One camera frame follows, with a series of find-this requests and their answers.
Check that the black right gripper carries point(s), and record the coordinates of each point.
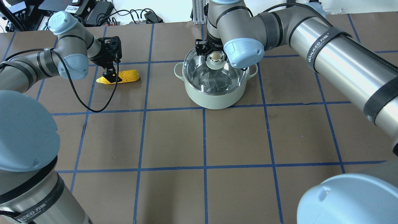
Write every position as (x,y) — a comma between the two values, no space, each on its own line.
(215,42)

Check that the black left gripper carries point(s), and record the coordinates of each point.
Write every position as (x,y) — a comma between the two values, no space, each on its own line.
(103,58)

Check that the yellow corn cob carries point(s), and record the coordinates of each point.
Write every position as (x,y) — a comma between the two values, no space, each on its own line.
(127,76)

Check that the glass pot lid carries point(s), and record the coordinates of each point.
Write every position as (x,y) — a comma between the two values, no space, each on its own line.
(212,78)

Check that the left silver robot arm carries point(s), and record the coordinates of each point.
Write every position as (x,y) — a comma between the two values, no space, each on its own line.
(32,191)

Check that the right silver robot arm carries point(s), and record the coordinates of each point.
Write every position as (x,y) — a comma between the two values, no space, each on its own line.
(367,80)

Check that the pale green cooking pot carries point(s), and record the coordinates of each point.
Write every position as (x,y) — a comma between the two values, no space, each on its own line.
(208,101)

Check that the black power adapter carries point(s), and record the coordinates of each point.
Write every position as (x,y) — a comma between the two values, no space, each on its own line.
(101,9)

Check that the aluminium frame post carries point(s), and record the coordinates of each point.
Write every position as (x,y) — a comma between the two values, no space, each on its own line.
(199,12)

